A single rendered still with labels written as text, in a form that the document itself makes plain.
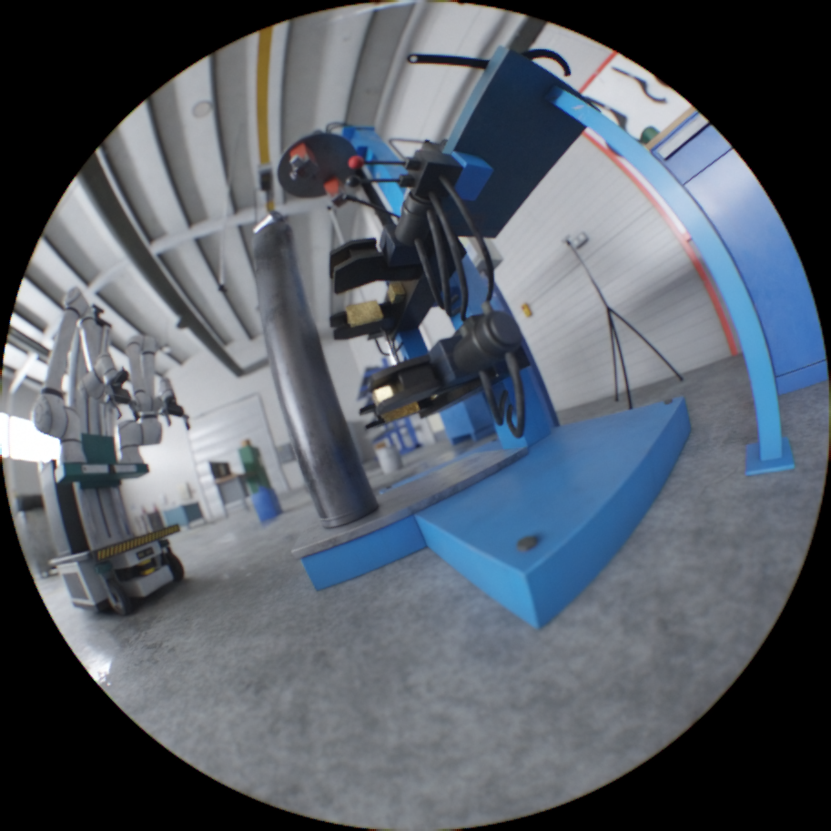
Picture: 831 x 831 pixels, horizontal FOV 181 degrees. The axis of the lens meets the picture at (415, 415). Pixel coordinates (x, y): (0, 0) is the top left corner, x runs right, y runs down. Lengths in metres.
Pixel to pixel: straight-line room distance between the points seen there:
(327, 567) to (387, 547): 0.19
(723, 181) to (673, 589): 1.12
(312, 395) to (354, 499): 0.36
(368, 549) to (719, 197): 1.60
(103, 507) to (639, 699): 2.04
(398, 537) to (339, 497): 0.22
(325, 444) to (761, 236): 1.59
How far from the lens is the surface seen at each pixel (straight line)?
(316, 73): 6.87
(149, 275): 7.25
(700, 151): 1.23
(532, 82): 0.90
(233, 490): 6.70
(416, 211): 0.83
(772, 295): 1.12
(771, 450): 0.72
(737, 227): 1.14
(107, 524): 1.90
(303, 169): 1.77
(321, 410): 0.86
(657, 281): 2.36
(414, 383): 0.70
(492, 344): 0.58
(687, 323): 2.32
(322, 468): 0.84
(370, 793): 0.39
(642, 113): 2.73
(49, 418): 1.52
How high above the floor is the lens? 0.34
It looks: 4 degrees up
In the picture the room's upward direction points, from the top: 21 degrees counter-clockwise
